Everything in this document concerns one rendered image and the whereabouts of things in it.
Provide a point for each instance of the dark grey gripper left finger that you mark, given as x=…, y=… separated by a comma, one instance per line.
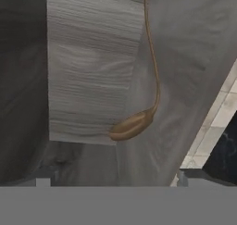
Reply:
x=43, y=182

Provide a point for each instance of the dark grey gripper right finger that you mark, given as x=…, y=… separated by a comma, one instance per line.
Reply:
x=193, y=182

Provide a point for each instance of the golden brown ladle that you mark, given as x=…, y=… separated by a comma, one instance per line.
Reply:
x=131, y=127

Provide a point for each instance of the light grey wood cabinet door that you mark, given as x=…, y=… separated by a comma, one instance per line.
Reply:
x=92, y=65

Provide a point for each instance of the grey wood cabinet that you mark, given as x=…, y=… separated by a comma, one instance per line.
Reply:
x=188, y=49

